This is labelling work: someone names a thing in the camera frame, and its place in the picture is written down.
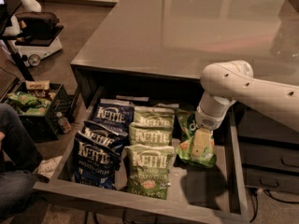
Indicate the grey counter cabinet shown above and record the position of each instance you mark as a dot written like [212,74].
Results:
[176,39]

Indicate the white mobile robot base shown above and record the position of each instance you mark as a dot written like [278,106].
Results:
[29,30]

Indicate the dark bag on tray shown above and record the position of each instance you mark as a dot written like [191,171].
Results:
[38,25]

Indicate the white sneaker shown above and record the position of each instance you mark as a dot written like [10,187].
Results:
[47,167]

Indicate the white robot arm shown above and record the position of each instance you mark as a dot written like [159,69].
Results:
[227,83]

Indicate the black plastic crate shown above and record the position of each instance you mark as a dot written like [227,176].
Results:
[46,128]

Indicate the brown snack box in crate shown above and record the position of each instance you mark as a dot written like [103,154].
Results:
[43,85]

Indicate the small bottle beside crate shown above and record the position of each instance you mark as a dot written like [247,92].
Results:
[63,123]

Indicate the yellow taped gripper finger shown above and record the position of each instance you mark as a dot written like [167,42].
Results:
[200,142]

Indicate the person's leg in jeans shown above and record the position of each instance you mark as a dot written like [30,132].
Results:
[16,187]

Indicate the green rice chip bag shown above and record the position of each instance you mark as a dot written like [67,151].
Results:
[187,123]

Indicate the black stand with tray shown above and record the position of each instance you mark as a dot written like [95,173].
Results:
[24,53]

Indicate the blue Kettle bag middle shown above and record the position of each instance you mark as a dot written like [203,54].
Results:
[104,136]

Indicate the green Kettle jalapeno bag front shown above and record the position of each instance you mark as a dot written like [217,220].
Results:
[149,170]

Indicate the blue Kettle bag front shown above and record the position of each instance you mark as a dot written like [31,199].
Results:
[94,165]

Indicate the green Kettle bag back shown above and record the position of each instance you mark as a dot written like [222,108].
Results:
[154,116]

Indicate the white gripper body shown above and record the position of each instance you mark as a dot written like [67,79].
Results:
[207,120]

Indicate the green snack bags in crate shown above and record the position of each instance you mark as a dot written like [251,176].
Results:
[28,104]

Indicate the blue kettle bag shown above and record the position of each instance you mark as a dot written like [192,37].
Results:
[104,136]
[94,165]
[114,114]

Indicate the blue Kettle bag back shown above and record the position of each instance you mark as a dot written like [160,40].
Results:
[114,114]

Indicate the green Kettle bag middle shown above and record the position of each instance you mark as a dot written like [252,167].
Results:
[150,136]

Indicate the dark lower drawer unit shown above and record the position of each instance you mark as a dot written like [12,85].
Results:
[269,151]

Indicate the open grey top drawer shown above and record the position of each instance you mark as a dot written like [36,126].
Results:
[195,195]

